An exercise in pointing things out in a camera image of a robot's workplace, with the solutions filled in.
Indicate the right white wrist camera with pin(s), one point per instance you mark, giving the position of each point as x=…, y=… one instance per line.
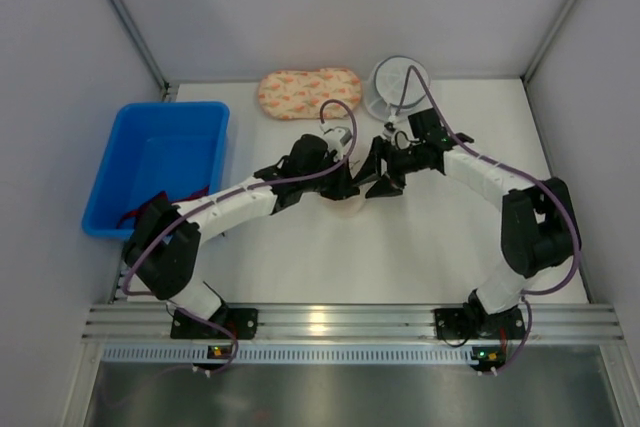
x=390, y=131

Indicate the floral laundry bag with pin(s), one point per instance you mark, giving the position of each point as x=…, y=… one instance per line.
x=298, y=94

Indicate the aluminium mounting rail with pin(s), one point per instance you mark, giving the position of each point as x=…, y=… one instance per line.
x=553, y=324

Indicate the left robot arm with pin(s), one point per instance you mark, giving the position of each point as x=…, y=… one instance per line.
x=163, y=248

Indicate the blue plastic bin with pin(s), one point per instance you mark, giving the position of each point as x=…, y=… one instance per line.
x=173, y=148

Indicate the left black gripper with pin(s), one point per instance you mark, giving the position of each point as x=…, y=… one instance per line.
x=340, y=179

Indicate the red garment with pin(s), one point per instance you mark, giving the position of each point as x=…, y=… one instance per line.
x=135, y=215

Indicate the slotted cable duct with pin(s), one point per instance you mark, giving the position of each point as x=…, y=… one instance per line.
x=303, y=354

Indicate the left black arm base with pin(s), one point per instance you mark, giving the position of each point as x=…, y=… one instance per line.
x=241, y=323

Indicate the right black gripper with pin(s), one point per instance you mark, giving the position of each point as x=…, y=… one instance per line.
x=388, y=165

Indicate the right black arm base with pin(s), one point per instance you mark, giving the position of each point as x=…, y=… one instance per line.
x=457, y=324

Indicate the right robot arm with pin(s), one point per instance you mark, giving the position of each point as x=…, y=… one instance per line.
x=538, y=228

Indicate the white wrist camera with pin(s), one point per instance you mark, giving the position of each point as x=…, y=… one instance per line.
x=390, y=131
x=337, y=139

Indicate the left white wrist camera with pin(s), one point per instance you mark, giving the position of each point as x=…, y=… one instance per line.
x=337, y=139

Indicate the white mesh cylinder bag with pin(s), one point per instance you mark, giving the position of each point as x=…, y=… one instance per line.
x=389, y=93

